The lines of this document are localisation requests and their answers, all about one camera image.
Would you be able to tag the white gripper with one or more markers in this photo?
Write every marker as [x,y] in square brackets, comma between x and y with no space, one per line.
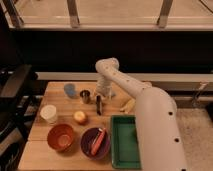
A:
[103,87]

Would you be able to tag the black eraser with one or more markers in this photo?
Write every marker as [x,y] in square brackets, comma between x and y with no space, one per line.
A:
[98,105]

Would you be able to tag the red bowl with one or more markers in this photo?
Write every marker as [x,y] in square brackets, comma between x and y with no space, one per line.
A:
[60,137]

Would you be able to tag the white paper cup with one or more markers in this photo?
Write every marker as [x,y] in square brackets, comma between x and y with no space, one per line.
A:
[49,113]

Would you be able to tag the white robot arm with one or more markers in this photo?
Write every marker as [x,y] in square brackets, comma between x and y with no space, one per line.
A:
[159,140]

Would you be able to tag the red tool in purple bowl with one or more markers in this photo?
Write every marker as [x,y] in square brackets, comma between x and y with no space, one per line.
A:
[97,141]

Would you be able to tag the purple bowl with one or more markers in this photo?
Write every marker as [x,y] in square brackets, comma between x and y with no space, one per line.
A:
[87,140]

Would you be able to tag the green tray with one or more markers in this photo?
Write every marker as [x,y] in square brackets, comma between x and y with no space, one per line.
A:
[124,144]

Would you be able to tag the metal cup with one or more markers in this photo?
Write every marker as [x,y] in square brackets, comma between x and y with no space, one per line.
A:
[85,96]

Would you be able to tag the apple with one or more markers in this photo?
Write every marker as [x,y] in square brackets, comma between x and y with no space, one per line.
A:
[80,117]

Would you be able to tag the blue cup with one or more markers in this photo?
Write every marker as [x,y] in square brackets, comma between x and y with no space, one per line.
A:
[69,90]

